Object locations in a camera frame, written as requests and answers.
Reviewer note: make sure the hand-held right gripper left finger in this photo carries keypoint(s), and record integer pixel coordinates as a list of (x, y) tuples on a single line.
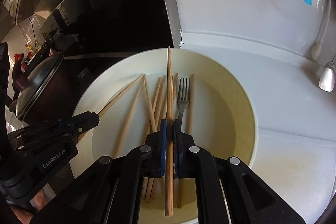
[(163, 148)]

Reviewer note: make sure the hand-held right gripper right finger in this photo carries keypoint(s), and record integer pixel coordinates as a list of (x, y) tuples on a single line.
[(177, 148)]

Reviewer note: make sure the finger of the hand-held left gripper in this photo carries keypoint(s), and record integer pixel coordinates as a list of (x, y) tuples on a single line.
[(78, 121)]

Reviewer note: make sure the steel fork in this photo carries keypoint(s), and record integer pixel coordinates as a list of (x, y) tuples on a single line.
[(183, 106)]

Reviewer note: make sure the bundle of wooden chopsticks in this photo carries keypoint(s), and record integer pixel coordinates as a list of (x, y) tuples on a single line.
[(192, 103)]

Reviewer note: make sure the white round bowl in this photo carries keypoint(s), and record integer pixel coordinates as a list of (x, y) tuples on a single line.
[(223, 98)]

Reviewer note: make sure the person's left hand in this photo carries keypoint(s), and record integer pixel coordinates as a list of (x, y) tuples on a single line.
[(39, 199)]

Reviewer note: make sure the dark pot with glass lid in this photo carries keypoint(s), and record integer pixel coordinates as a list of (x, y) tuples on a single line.
[(39, 85)]

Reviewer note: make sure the cluster of condiment bottles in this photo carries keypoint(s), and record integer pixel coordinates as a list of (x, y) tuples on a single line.
[(44, 41)]

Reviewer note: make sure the white plastic cutting board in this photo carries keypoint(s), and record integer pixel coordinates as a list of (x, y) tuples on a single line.
[(288, 174)]

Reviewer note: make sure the black range hood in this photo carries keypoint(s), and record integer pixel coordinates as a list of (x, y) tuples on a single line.
[(118, 3)]

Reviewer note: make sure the steel spatula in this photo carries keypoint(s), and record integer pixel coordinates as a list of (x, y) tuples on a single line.
[(326, 79)]

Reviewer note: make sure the white bottle brush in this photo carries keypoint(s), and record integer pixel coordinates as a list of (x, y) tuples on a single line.
[(316, 52)]

